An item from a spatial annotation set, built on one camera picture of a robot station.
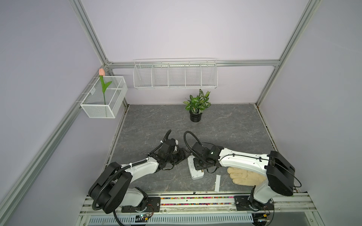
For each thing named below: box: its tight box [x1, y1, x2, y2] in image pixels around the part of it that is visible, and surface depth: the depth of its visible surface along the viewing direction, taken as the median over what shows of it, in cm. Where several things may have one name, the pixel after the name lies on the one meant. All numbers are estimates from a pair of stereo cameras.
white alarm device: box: [187, 155, 205, 180], surface depth 82 cm
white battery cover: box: [214, 174, 221, 193], surface depth 82 cm
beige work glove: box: [226, 166, 267, 186], surface depth 82 cm
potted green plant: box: [182, 88, 212, 123], surface depth 91 cm
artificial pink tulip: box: [98, 67, 113, 105], surface depth 85 cm
